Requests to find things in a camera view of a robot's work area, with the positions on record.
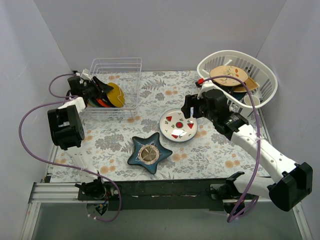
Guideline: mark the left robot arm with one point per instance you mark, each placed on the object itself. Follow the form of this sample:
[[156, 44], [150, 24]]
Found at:
[[67, 132]]

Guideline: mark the orange red round plate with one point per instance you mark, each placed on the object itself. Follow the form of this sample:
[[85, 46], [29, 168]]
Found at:
[[102, 103]]

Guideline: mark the white cup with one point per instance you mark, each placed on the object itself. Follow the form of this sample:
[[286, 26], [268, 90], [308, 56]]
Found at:
[[251, 100]]

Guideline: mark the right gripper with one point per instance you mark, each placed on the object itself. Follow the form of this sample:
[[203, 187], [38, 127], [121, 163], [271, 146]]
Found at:
[[194, 107]]

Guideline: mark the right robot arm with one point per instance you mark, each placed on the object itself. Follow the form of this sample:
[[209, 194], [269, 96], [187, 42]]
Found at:
[[288, 183]]

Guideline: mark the blue floral green plate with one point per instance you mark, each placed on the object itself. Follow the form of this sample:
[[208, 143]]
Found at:
[[91, 104]]

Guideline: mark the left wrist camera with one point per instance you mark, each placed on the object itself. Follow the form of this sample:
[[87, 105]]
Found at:
[[84, 74]]

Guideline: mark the aluminium frame rail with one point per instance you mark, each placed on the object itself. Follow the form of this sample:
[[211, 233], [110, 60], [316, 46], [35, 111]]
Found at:
[[55, 213]]

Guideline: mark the floral table mat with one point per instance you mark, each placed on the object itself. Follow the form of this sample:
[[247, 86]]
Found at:
[[108, 141]]

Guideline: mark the white plastic slatted basket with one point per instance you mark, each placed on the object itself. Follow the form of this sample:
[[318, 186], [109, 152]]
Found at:
[[256, 70]]

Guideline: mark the white wire dish rack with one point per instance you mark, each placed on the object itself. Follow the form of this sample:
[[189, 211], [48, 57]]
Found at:
[[126, 73]]

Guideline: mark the black glossy plate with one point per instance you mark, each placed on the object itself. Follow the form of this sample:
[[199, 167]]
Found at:
[[107, 102]]

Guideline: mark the blue star-shaped plate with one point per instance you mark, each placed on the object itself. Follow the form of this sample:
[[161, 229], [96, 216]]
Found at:
[[148, 152]]

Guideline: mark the beige floral round plate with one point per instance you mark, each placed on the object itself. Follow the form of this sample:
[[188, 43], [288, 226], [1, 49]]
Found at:
[[228, 71]]

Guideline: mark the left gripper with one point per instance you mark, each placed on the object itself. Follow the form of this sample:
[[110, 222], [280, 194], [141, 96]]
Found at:
[[92, 87]]

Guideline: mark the dark teal dish in basket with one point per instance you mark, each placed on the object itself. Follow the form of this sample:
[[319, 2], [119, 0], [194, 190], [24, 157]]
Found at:
[[239, 95]]

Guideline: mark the tan fan-shaped plate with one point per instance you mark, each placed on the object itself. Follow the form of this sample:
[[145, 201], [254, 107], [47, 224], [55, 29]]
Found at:
[[251, 85]]

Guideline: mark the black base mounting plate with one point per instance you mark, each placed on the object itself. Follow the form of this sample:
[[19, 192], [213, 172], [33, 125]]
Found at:
[[207, 194]]

